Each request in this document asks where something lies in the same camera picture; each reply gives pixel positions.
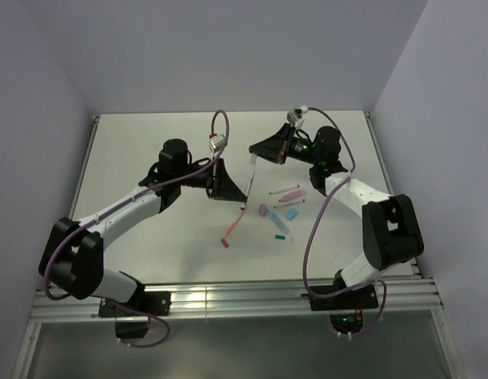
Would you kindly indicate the orange pen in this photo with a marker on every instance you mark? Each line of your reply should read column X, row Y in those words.
column 235, row 223

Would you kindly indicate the white thin pen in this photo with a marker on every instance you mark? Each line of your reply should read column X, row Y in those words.
column 284, row 190

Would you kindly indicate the grey blue-tip pen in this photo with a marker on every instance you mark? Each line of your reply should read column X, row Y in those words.
column 253, row 163

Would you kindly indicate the light blue cap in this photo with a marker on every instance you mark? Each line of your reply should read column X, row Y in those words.
column 291, row 214

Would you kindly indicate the purple marker cap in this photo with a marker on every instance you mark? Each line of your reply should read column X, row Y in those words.
column 263, row 210

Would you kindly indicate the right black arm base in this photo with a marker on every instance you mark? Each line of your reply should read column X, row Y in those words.
column 360, row 299

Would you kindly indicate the aluminium rail frame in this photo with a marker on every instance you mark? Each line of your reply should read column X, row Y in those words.
column 179, row 252

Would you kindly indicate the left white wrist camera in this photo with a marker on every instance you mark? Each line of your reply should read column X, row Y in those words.
column 216, row 142

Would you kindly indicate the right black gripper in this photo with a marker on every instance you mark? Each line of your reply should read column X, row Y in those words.
column 277, row 147

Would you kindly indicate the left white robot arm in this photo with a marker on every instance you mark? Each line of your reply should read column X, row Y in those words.
column 73, row 258

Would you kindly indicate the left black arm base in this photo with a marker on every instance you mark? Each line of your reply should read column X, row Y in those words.
column 133, row 319

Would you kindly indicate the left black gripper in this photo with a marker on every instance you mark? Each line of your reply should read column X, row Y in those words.
column 222, row 187

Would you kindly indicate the teal thin pen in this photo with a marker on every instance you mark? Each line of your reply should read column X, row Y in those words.
column 289, row 204

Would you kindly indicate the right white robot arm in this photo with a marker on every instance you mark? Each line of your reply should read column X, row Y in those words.
column 390, row 229

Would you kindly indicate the light blue highlighter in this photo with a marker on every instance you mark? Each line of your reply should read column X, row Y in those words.
column 278, row 222

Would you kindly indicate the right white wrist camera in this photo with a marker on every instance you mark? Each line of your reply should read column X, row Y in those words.
column 295, row 118

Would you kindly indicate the pink highlighter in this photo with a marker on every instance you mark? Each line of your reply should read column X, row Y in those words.
column 293, row 195

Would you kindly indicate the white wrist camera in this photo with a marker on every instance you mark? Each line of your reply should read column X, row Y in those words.
column 216, row 142
column 295, row 118

